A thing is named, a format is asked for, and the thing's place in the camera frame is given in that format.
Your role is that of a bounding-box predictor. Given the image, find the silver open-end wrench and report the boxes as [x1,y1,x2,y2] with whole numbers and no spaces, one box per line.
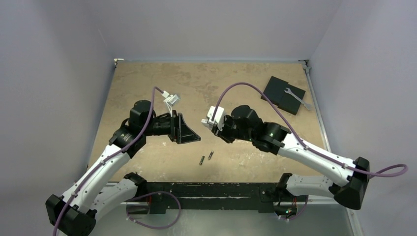
[285,88,312,111]

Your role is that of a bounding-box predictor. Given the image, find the black silver AAA battery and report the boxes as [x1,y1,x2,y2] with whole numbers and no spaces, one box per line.
[208,150,214,160]

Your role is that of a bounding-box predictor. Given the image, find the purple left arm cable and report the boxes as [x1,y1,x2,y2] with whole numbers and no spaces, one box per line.
[52,86,167,236]

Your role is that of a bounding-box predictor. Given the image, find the aluminium table edge frame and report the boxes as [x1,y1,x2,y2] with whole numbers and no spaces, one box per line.
[299,60,364,236]

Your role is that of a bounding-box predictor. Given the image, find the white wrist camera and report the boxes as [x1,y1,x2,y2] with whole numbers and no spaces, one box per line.
[162,90,181,114]
[206,106,227,131]

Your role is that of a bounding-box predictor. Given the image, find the black foam pad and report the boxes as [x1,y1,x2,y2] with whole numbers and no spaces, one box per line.
[263,76,306,115]

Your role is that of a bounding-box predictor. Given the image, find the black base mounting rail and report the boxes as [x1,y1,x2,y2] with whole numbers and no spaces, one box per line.
[115,180,308,216]

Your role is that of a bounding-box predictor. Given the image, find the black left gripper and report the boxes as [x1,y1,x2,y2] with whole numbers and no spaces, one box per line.
[143,109,200,143]

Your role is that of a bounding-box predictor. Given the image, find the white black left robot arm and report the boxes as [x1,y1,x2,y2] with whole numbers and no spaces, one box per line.
[46,100,201,236]

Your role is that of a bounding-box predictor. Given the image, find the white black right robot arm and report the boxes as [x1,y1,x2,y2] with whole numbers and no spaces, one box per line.
[201,105,370,210]

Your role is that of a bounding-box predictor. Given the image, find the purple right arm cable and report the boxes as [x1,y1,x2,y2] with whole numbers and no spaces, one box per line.
[211,82,409,178]

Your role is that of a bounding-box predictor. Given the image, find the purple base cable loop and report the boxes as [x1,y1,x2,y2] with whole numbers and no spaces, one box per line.
[125,191,181,230]

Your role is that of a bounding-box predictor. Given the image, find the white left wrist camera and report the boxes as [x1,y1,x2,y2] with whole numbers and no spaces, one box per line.
[162,90,181,114]

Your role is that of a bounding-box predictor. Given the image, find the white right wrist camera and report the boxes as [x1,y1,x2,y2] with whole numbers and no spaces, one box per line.
[206,106,227,131]

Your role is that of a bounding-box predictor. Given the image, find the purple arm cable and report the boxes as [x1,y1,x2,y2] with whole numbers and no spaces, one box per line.
[211,82,409,178]
[52,86,167,236]

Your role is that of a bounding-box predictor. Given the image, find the white remote control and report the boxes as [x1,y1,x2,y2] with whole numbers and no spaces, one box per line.
[201,119,212,129]

